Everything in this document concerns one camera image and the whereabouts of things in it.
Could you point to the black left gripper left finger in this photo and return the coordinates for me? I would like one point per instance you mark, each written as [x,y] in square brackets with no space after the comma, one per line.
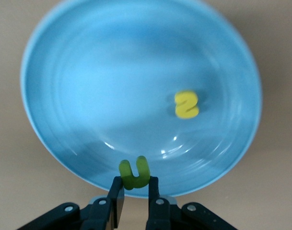
[97,215]

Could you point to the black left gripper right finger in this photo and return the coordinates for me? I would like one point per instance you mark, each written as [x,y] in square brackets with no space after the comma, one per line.
[160,215]

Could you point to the green foam letter u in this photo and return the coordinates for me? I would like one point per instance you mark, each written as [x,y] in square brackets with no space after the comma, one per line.
[133,183]

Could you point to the yellow foam letter s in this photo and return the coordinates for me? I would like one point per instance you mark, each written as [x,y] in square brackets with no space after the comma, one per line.
[184,112]

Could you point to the blue plate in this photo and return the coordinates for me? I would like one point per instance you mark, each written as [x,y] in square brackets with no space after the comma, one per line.
[112,83]

